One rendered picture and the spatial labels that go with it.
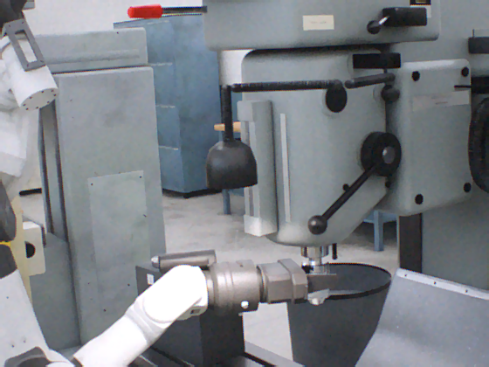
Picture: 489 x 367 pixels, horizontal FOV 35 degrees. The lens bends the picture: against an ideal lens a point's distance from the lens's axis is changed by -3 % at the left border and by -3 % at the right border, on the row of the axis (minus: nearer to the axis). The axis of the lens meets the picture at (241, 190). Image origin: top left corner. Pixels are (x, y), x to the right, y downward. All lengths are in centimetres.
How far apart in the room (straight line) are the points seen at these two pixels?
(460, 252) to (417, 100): 42
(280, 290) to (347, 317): 196
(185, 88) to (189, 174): 93
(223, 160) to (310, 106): 20
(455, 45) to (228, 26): 41
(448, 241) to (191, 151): 713
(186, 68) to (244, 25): 736
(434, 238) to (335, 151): 49
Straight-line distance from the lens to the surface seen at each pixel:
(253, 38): 121
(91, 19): 1105
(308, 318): 330
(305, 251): 133
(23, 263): 296
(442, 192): 138
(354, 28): 121
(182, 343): 170
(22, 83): 122
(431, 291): 167
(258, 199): 124
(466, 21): 143
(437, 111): 136
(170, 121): 867
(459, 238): 161
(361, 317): 328
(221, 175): 107
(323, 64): 120
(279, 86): 106
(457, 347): 160
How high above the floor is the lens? 164
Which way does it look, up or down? 11 degrees down
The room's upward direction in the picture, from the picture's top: 3 degrees counter-clockwise
